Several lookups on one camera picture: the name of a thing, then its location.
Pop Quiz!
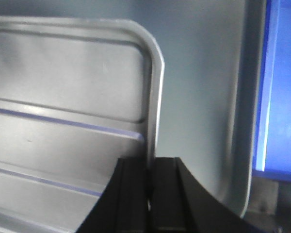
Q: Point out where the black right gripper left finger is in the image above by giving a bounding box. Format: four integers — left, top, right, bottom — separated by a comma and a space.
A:
76, 157, 148, 233

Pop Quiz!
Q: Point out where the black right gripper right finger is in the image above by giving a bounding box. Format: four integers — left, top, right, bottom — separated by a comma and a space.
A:
150, 157, 262, 233

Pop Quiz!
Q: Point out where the ribbed silver metal tray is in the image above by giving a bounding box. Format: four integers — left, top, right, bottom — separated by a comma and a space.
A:
0, 16, 164, 233

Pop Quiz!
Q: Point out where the large plain silver tray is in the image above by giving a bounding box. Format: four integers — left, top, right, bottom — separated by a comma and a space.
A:
0, 0, 266, 216

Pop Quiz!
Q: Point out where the large blue bin right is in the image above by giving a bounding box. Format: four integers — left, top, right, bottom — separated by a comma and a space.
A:
253, 0, 291, 183

